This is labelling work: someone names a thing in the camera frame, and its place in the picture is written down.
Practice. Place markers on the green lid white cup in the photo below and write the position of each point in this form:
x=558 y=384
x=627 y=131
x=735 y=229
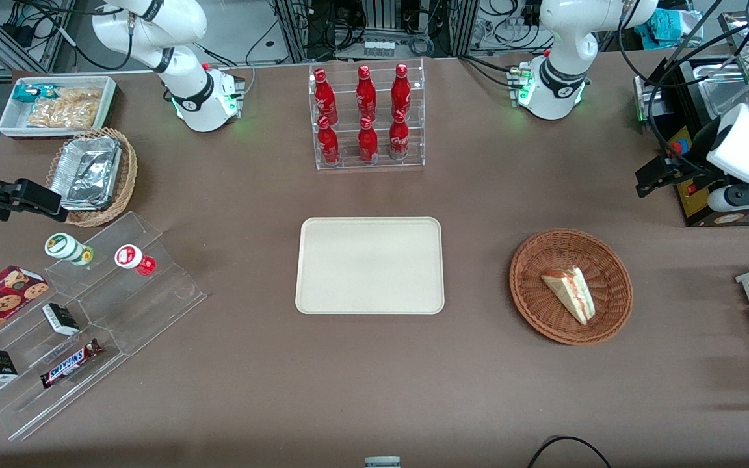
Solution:
x=65 y=247

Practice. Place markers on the aluminium frame rack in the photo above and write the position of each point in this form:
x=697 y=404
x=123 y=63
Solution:
x=381 y=19

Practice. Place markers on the small grey box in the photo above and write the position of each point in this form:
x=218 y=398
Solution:
x=382 y=463

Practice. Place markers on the Snickers chocolate bar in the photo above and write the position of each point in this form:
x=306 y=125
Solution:
x=70 y=364

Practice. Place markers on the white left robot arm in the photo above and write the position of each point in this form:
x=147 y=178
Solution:
x=563 y=39

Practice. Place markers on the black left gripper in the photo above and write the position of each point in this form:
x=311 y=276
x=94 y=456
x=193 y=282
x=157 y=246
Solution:
x=688 y=162

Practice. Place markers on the teal snack packet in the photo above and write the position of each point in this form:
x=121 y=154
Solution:
x=31 y=92

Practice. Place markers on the red cola bottle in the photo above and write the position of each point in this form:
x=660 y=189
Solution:
x=324 y=97
x=366 y=94
x=329 y=143
x=398 y=140
x=368 y=143
x=401 y=91

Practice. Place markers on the teal plastic bag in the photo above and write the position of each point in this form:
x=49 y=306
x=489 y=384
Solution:
x=664 y=27

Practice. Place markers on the red lid white cup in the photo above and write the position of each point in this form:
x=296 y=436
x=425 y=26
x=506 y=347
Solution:
x=131 y=257

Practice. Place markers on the light wicker basket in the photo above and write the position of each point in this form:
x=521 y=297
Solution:
x=129 y=175

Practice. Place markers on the white rectangular bin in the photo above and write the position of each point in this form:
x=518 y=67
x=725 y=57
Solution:
x=7 y=123

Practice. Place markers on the stack of foil containers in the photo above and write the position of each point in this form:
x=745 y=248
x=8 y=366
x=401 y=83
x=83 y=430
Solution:
x=85 y=172

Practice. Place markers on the triangular sandwich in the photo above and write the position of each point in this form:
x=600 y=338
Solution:
x=573 y=292

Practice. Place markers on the brown wicker basket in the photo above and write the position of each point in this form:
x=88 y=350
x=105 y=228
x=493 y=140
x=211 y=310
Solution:
x=543 y=312

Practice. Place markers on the clear acrylic stepped display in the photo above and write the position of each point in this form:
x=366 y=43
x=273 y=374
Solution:
x=140 y=312

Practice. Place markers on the silver metal pan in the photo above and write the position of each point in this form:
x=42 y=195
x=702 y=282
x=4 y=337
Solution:
x=725 y=91

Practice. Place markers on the cream plastic tray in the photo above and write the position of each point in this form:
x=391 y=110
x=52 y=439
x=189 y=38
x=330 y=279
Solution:
x=368 y=266

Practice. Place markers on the black machine with yellow panel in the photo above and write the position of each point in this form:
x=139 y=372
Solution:
x=693 y=208

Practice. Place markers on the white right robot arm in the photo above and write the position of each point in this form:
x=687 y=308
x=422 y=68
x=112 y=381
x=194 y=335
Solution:
x=186 y=78

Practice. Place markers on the clear bag of crackers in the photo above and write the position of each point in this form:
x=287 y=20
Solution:
x=65 y=110

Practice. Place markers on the clear acrylic bottle rack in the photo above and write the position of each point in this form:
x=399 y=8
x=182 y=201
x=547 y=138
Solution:
x=348 y=164

